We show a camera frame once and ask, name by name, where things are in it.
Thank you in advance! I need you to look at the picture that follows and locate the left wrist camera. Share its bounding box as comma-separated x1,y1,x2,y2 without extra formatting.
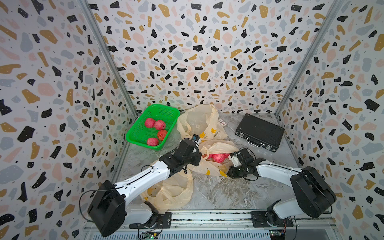
191,135,201,144

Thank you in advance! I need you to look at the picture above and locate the small card box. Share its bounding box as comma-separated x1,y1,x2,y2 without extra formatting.
218,119,228,127

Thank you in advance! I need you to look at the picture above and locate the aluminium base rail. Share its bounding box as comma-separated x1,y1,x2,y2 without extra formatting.
83,209,337,240

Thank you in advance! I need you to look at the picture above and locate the green plastic mesh basket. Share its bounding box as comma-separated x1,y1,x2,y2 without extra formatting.
126,104,180,151

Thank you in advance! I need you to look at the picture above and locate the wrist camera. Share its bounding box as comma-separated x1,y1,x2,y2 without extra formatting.
229,154,242,167
191,135,201,144

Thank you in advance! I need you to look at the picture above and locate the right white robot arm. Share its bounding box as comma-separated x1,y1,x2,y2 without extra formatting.
227,148,337,225

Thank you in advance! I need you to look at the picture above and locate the beige plastic bag with apples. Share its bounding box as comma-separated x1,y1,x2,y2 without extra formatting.
140,171,194,214

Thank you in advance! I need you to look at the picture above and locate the black flat box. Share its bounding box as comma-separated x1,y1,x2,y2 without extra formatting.
235,114,284,152

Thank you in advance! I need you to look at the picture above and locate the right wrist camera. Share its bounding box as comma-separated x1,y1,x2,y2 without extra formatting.
229,154,242,167

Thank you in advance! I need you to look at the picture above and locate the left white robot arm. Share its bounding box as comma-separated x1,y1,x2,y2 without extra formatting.
87,135,202,237

